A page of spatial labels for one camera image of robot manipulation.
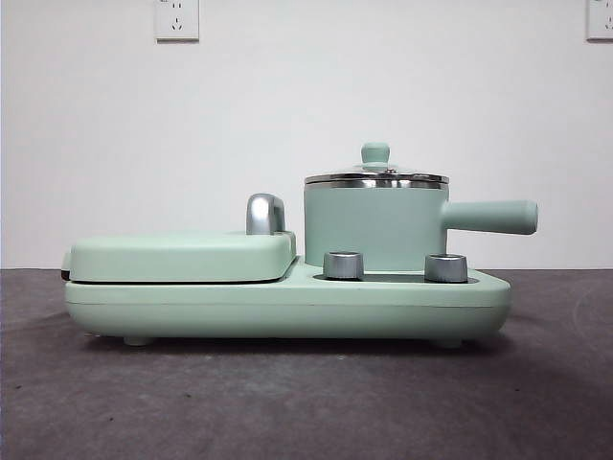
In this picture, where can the glass lid with green knob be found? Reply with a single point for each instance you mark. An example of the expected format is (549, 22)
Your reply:
(376, 153)

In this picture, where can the silver control knob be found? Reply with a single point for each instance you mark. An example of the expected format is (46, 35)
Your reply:
(344, 264)
(446, 267)

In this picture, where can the mint green breakfast machine base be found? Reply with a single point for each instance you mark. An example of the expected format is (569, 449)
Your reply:
(287, 306)

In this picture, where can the white wall socket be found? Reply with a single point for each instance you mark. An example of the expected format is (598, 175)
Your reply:
(601, 19)
(176, 21)

